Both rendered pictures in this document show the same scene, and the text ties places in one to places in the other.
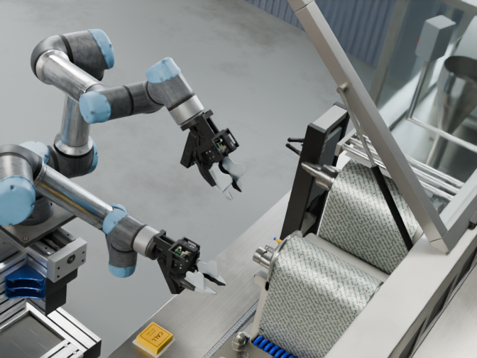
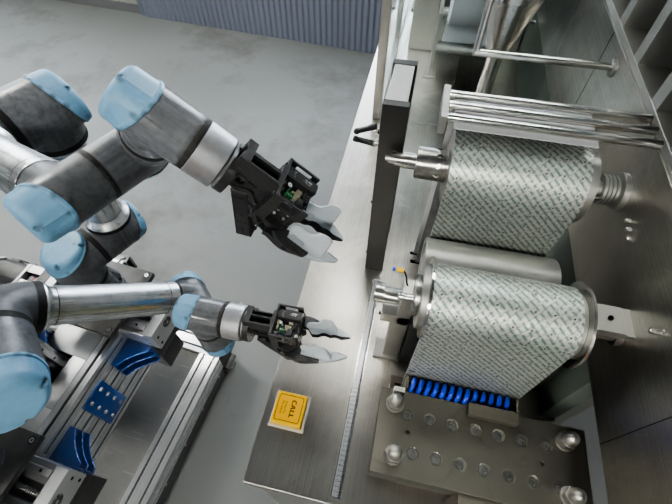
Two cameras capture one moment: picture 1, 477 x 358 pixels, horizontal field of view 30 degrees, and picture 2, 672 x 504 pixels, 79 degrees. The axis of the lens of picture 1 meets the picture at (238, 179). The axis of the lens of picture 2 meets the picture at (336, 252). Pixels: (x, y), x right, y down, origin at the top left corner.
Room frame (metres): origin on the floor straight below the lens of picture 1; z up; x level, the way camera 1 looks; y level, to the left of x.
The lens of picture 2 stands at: (1.30, 0.09, 1.88)
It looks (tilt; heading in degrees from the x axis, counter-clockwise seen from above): 54 degrees down; 346
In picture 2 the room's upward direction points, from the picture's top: straight up
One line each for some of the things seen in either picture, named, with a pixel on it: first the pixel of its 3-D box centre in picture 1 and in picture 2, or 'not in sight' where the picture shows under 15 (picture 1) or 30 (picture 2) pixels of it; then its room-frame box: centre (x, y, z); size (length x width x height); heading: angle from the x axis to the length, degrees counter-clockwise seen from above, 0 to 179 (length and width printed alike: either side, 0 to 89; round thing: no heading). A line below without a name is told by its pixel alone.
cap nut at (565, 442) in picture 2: not in sight; (570, 439); (1.35, -0.38, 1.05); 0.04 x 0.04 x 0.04
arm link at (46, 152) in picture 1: (31, 167); (74, 259); (2.08, 0.62, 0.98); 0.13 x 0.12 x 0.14; 130
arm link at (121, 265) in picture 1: (122, 251); (212, 329); (1.77, 0.27, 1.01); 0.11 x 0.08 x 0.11; 21
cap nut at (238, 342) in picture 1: (239, 339); (396, 400); (1.50, -0.08, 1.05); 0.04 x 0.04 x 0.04
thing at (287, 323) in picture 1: (303, 334); (472, 371); (1.50, -0.23, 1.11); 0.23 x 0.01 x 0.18; 63
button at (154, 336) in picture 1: (154, 338); (289, 409); (1.58, 0.13, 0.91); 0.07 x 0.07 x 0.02; 63
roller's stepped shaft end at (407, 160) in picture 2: (311, 168); (400, 159); (1.87, -0.18, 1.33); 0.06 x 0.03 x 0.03; 63
